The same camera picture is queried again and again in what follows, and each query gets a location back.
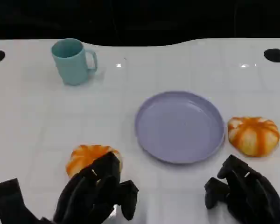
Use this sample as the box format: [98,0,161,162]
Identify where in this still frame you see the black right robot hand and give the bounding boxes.
[204,154,280,224]

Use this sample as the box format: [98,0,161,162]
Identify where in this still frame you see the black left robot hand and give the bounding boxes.
[53,151,140,224]

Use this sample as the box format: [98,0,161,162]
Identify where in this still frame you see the orange white toy bread roll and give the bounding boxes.
[65,144,123,179]
[227,116,280,157]

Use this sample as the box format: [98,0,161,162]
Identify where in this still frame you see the lilac plate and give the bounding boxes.
[134,91,226,164]

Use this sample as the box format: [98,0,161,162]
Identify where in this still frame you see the pale green mug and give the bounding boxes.
[51,38,98,86]

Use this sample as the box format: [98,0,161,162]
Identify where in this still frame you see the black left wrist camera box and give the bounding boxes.
[0,178,51,224]

